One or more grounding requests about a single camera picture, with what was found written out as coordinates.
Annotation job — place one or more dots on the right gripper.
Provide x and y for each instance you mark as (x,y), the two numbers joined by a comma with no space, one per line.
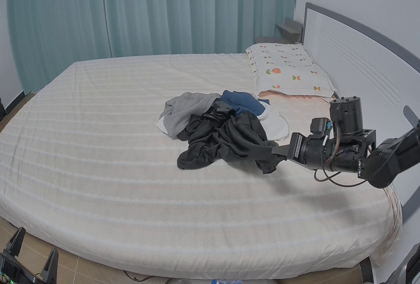
(315,153)

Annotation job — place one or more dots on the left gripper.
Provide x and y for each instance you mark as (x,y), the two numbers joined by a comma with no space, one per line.
(13,268)

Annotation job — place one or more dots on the black T-shirt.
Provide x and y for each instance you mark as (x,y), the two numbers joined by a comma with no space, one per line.
(229,141)

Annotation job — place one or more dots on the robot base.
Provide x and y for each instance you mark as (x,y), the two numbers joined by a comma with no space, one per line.
(226,282)

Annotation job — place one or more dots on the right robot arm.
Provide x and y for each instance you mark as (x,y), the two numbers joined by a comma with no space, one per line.
(387,161)

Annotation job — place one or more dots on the bed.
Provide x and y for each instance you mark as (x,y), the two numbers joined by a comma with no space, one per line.
(114,151)

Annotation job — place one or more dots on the pile of clothes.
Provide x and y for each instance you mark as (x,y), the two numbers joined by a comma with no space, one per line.
(187,109)

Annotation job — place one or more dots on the white printed pillow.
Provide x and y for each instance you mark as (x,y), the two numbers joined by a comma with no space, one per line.
(285,69)

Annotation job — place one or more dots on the grey bedside table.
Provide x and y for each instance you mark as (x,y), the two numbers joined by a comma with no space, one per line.
(288,28)

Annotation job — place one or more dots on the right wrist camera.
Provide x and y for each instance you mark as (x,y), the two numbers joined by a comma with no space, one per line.
(320,127)

